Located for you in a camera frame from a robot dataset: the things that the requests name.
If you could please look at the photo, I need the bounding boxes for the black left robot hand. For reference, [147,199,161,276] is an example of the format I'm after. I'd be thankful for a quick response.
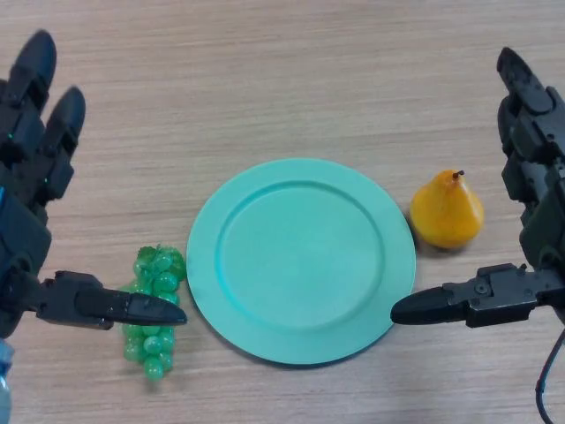
[0,29,188,340]

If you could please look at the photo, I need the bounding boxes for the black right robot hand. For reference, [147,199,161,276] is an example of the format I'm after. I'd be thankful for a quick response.
[390,46,565,329]

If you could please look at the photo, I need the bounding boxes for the yellow pear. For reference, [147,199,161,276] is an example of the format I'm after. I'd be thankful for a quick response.
[409,169,486,251]

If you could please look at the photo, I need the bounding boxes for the green round plate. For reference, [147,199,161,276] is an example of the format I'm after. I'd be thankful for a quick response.
[185,158,418,367]

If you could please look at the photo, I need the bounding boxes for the green grape bunch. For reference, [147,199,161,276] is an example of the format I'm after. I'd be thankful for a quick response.
[117,244,188,393]

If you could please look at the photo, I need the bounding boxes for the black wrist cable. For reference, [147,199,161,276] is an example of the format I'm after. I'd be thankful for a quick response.
[534,325,565,424]

